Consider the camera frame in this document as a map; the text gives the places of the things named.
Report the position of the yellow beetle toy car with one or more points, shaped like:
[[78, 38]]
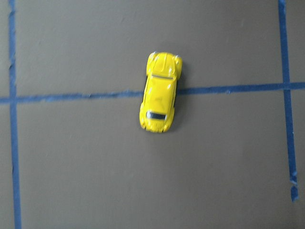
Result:
[[157, 109]]

